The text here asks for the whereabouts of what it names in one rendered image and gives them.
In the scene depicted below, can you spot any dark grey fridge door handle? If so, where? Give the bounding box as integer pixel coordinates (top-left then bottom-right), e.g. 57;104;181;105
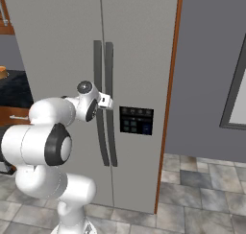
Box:
105;41;119;168
92;39;111;168

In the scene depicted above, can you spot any grey fridge door with handle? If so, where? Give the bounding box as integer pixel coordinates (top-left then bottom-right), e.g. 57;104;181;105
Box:
2;0;113;210

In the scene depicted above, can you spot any grey fridge door with panel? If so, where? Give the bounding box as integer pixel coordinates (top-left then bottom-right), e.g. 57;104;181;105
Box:
99;0;180;215

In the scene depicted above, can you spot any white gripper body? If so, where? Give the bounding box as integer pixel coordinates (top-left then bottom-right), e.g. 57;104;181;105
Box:
101;93;115;111

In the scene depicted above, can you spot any orange-brown round pan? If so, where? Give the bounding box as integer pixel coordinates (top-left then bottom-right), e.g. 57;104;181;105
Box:
0;65;10;81

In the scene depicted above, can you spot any brown wooden fridge side panel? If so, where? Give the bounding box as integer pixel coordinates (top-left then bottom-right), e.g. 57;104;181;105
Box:
154;0;185;216

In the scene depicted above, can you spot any grey cupboard handle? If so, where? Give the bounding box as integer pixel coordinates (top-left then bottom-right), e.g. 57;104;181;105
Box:
0;2;10;27

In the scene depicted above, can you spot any brown wooden drawer front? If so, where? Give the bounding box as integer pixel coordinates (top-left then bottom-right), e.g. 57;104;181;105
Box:
0;105;32;128

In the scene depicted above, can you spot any brown wooden wall cupboard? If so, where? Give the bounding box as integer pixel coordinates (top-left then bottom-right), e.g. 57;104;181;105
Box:
0;0;15;36

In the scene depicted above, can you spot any grey drawer handle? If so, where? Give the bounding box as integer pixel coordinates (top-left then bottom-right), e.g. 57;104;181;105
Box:
9;114;31;121

